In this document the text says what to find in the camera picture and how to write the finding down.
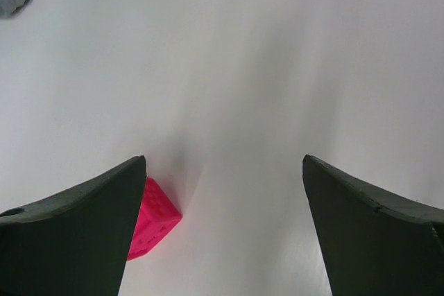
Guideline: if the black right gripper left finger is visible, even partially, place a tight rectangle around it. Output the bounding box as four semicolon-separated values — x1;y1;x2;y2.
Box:
1;156;146;295

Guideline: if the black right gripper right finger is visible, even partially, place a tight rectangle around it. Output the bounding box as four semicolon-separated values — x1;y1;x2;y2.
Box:
302;155;443;295

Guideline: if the pink cube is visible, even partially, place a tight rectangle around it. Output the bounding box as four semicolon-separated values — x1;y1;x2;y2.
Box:
127;177;182;261

